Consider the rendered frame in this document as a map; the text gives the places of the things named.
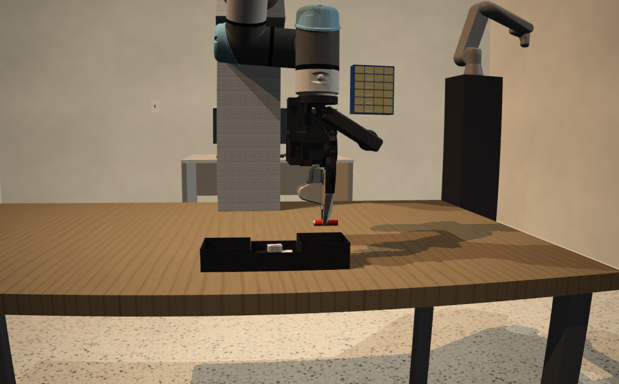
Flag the red battery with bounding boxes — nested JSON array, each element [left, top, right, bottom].
[[313, 220, 338, 226]]

